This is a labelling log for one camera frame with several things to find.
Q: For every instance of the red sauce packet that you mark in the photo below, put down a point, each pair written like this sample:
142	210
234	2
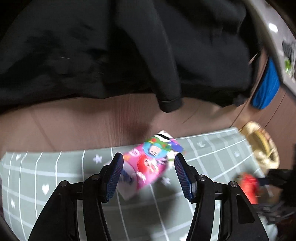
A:
250	186

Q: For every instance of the green grid mat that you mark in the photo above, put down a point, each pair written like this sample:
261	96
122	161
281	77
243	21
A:
158	212

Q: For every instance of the trash bin with yellow bag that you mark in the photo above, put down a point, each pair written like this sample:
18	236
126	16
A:
264	148

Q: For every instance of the green plastic item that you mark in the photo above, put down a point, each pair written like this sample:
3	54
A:
288	67

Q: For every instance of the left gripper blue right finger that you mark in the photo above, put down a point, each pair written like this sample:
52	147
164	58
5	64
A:
187	177

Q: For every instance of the blue towel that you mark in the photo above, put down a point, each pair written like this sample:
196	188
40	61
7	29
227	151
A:
267	88

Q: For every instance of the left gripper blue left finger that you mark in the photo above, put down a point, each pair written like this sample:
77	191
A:
112	175

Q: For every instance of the grey stone countertop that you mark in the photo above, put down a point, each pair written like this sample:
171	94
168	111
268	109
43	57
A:
273	31

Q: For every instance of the colorful candy packet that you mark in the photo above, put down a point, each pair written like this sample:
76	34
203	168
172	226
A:
147	162

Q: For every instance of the black cloth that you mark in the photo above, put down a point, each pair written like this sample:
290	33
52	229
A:
53	50

